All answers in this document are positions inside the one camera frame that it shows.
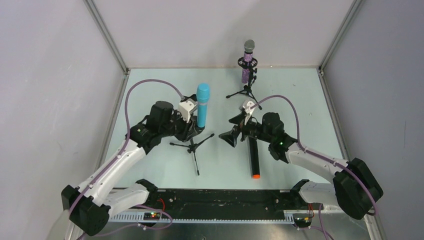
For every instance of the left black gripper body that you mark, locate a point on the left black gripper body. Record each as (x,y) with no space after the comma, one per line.
(191,129)

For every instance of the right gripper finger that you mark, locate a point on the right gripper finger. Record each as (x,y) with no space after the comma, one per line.
(231,137)
(238,119)

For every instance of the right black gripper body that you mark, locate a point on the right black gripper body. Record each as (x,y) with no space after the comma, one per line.
(243,128)

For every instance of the black round-base mic stand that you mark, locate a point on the black round-base mic stand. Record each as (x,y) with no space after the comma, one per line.
(193,117)

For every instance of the black small tripod stand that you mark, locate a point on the black small tripod stand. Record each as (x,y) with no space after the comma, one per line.
(191,149)

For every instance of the turquoise microphone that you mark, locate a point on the turquoise microphone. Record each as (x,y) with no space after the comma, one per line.
(203,96)

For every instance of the black tripod shock-mount stand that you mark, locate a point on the black tripod shock-mount stand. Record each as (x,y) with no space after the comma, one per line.
(247,88)

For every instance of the purple glitter microphone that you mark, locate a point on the purple glitter microphone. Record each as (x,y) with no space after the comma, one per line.
(249,46)

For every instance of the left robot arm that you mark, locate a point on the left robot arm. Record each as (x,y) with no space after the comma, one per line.
(91,204)

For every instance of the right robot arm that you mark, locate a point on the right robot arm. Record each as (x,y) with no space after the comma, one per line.
(350,185)

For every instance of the black microphone orange end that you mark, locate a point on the black microphone orange end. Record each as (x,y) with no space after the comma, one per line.
(254,158)

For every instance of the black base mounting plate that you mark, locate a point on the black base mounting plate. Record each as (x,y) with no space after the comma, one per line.
(226,205)

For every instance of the left circuit board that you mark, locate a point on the left circuit board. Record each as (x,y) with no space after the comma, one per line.
(151,216)

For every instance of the circuit board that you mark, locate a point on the circuit board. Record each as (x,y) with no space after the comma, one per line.
(302,222)
(151,216)

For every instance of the right circuit board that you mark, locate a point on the right circuit board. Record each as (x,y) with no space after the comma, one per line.
(302,222)

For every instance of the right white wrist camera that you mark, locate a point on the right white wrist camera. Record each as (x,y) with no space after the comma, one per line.
(247,109)

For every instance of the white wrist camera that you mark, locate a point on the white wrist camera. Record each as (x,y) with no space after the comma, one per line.
(247,109)
(187,108)

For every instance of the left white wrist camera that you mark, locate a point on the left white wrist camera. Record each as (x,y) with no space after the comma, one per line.
(187,108)

